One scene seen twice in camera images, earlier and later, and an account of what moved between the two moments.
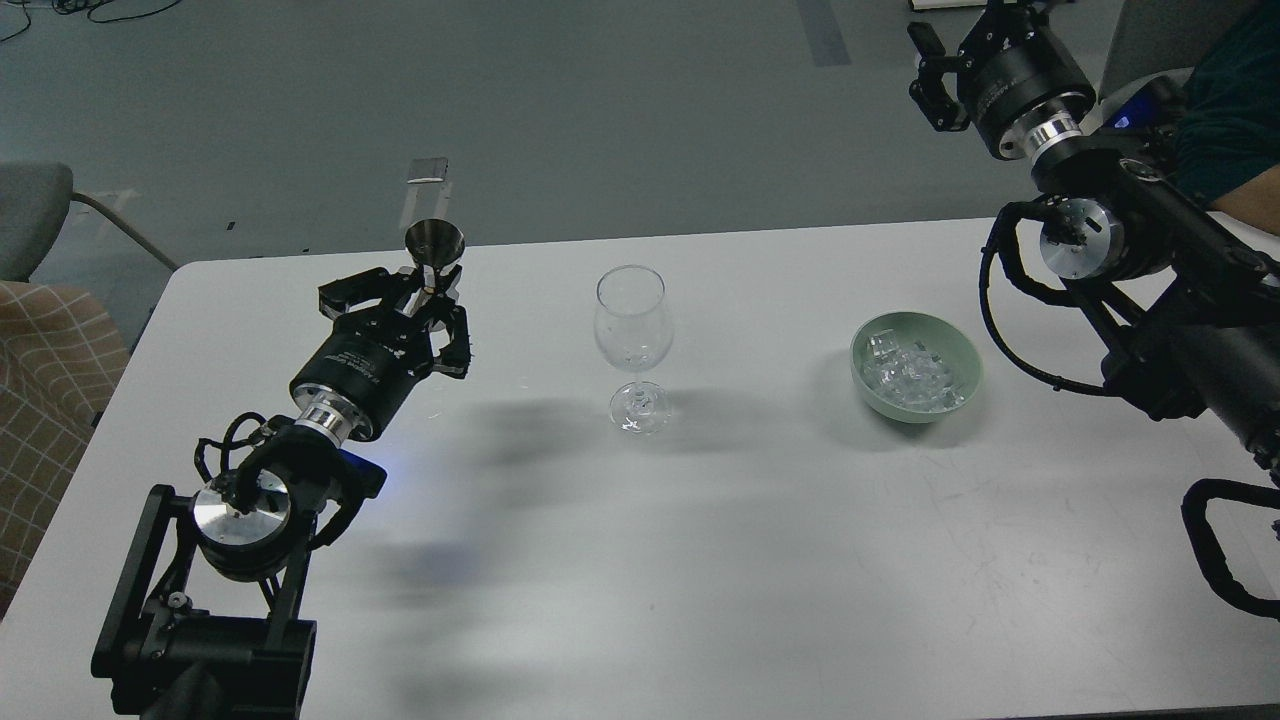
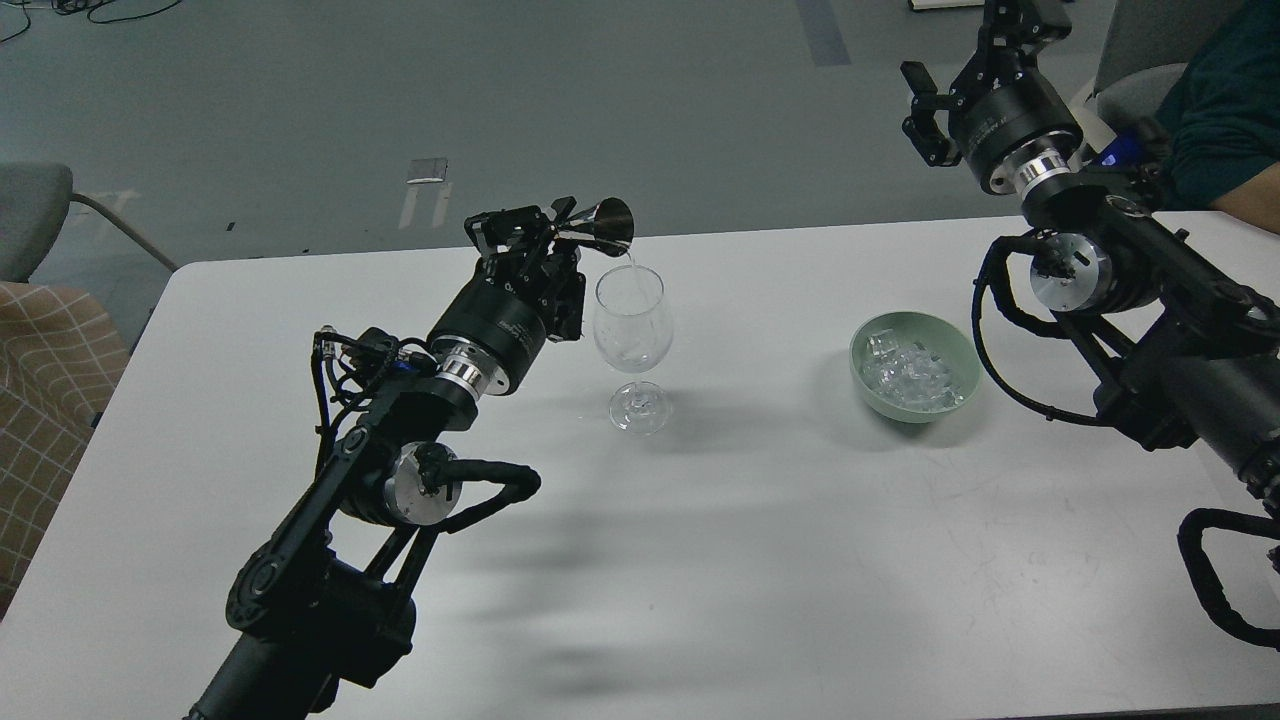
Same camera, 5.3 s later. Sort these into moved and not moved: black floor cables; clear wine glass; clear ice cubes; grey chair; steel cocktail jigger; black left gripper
Moved: steel cocktail jigger; black left gripper
Not moved: black floor cables; clear wine glass; clear ice cubes; grey chair
